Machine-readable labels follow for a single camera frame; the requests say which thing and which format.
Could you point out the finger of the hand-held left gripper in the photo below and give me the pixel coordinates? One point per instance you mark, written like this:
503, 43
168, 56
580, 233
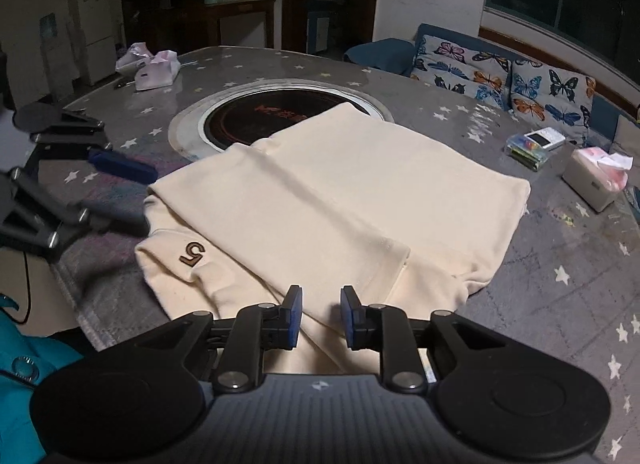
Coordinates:
122, 166
115, 219

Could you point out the black built-in induction cooker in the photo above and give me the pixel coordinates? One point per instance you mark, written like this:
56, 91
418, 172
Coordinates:
260, 118

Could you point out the white remote control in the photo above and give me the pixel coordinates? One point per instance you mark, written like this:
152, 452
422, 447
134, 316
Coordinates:
545, 137

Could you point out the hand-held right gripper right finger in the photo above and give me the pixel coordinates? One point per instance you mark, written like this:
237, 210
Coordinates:
351, 316

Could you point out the blue white cabinet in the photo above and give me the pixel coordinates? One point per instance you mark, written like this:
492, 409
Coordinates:
318, 31

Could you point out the cream sweatshirt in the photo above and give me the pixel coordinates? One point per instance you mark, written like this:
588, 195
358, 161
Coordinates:
350, 183

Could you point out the wooden side table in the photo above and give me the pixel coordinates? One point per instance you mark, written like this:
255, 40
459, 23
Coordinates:
240, 6

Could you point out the blue sofa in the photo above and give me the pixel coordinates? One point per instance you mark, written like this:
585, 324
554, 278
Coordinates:
380, 53

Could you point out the grey star-print table cover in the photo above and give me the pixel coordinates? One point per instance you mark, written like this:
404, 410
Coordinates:
550, 244

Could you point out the person's teal jacket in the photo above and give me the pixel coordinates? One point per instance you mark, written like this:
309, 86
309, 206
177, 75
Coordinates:
20, 394

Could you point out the white refrigerator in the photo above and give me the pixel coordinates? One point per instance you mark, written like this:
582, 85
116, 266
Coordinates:
95, 33

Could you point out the pink plastic bag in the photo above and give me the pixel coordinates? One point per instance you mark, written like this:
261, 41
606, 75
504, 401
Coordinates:
157, 71
132, 56

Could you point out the white floor appliance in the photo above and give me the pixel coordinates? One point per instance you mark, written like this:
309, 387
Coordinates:
55, 58

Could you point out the clear plastic box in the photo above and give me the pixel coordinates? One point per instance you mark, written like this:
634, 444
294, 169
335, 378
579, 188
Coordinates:
525, 153

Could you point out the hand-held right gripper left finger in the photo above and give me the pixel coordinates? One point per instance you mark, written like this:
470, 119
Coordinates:
292, 316

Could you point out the blue patterned sofa blanket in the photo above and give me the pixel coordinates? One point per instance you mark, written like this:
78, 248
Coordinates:
634, 204

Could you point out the grey tissue box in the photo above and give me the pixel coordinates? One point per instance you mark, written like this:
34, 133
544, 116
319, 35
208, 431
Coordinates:
587, 191

